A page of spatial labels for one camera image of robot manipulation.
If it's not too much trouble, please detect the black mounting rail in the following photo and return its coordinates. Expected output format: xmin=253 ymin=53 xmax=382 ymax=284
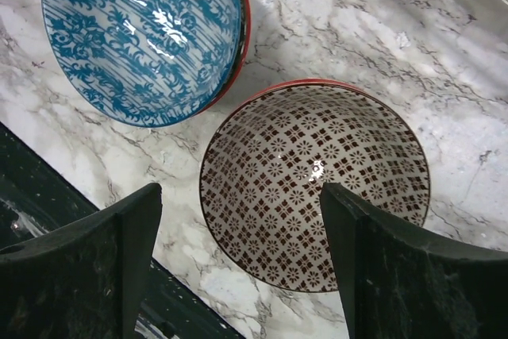
xmin=1 ymin=125 xmax=241 ymax=338

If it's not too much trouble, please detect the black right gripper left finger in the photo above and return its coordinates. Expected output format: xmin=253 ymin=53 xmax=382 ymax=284
xmin=1 ymin=183 xmax=162 ymax=338

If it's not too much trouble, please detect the blue floral patterned bowl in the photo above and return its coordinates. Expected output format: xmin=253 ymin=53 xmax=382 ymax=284
xmin=41 ymin=0 xmax=242 ymax=128

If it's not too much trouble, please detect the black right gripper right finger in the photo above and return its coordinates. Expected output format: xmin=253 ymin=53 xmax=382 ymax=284
xmin=320 ymin=183 xmax=507 ymax=338

